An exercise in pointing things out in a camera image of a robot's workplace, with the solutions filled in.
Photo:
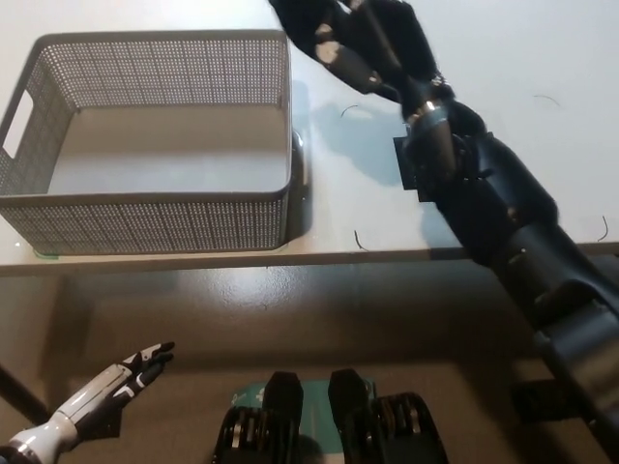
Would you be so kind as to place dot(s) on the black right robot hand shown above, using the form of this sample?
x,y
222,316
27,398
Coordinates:
x,y
367,53

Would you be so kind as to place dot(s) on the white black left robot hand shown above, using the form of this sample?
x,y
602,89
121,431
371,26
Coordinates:
x,y
106,386

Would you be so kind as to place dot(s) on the black diagonal bar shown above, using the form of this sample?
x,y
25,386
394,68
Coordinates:
x,y
24,394

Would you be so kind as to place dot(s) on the green tape strip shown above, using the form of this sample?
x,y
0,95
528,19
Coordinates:
x,y
46,254

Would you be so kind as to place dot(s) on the grey perforated plastic basket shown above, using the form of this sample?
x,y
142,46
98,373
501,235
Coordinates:
x,y
145,222

